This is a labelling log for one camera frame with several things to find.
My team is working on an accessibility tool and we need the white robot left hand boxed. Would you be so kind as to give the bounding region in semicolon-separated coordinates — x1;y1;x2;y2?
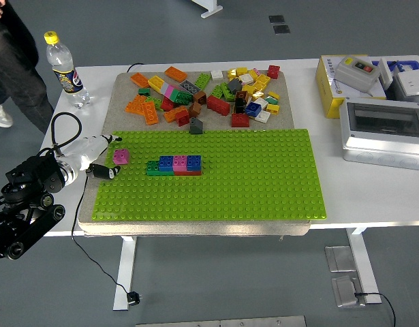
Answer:
64;134;123;181

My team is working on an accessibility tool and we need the red long brick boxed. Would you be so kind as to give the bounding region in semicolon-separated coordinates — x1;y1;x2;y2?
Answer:
206;95;231;116

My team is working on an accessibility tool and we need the orange toy brick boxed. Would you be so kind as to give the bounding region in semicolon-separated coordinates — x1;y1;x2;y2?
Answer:
164;66;189;82
142;101;160;125
164;106;188;123
125;94;148;115
129;72;151;89

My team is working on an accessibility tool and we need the green toy brick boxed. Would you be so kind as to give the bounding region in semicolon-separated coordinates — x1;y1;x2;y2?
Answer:
146;160;175;176

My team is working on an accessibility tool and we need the yellow long brick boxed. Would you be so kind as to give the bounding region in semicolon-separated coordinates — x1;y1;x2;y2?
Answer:
147;75;167;93

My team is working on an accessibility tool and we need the light pink brick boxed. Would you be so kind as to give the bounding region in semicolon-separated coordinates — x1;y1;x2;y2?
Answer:
161;81;178;99

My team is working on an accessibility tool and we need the grey long brick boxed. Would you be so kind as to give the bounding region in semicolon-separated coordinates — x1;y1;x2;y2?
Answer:
179;80;200;95

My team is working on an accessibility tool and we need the green studded baseplate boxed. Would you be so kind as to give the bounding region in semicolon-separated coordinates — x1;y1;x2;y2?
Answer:
92;128;328;222

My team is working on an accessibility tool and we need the person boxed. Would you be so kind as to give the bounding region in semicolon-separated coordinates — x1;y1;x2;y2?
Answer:
0;0;55;134

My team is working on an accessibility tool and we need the clear bottle with yellow cap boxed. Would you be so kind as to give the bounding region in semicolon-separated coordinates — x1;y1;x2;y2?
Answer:
43;31;91;109

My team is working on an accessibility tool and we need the white table leg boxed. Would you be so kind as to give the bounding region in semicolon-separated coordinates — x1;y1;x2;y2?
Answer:
345;227;383;305
112;236;138;311

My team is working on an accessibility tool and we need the grey-brown mat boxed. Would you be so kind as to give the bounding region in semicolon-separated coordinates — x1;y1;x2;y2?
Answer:
76;69;312;238

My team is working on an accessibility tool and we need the white furniture foot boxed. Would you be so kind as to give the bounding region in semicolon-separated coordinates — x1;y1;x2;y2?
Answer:
191;0;223;19

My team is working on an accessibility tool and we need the metal floor strip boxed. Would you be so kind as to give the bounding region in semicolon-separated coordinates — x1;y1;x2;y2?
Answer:
136;315;307;327

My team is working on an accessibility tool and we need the yellow cardboard box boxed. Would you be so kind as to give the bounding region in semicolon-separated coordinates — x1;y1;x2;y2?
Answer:
314;54;387;119

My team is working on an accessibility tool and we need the metal floor plate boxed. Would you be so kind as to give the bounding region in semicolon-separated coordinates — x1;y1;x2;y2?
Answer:
324;245;357;273
331;275;367;309

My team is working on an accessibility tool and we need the grey distribution box clear cover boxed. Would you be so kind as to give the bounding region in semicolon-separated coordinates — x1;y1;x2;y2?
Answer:
339;97;419;171

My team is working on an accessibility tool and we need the white panel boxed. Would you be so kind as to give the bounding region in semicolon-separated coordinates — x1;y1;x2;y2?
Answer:
379;57;400;86

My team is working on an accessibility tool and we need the blue plastic bin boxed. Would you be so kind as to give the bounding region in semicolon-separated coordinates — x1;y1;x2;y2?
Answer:
371;59;419;90

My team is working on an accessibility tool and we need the black power cord with plug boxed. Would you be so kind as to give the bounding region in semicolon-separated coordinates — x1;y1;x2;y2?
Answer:
71;176;142;307

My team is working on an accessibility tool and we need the grey push-button switch box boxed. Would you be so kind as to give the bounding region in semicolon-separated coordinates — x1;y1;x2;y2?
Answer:
334;55;382;95

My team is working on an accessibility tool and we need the white wall socket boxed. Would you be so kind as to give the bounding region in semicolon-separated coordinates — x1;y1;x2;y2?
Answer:
394;70;419;97

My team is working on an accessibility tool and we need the black cable with plug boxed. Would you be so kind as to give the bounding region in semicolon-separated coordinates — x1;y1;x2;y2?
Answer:
354;292;397;327

